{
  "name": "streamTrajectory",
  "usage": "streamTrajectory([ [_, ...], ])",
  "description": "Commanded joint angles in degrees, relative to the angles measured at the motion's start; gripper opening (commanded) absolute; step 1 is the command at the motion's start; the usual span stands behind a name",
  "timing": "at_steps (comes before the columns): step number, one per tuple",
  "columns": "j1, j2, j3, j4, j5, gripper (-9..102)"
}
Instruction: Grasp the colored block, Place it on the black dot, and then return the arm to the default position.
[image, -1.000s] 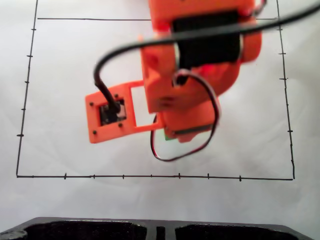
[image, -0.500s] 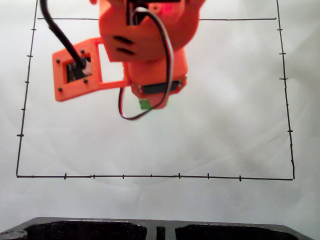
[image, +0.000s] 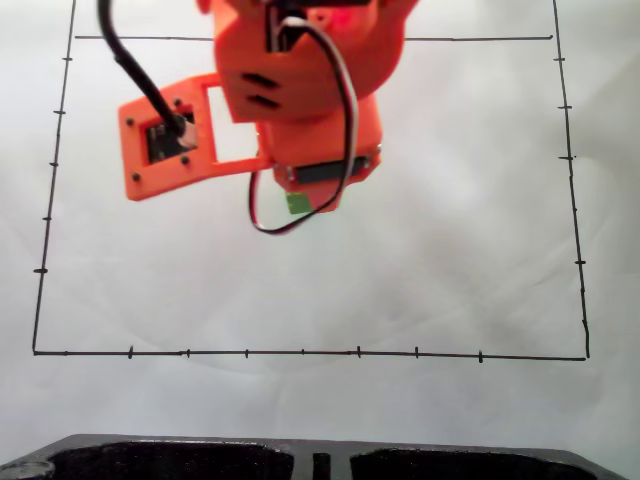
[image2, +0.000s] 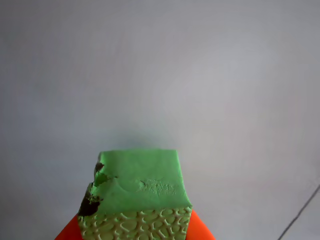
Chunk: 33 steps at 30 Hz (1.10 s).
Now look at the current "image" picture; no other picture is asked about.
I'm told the green foam block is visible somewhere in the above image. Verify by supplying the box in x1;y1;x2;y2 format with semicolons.
285;191;313;217

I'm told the white paper sheet with lines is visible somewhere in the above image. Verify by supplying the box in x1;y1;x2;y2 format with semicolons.
0;0;640;454

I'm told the white red black servo cable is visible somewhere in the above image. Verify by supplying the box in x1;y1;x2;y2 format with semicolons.
248;13;362;237

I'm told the orange camera mount with board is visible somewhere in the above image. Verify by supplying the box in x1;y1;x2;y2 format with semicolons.
117;71;275;203

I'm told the black camera cable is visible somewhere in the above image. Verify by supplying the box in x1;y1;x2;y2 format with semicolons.
96;0;198;147

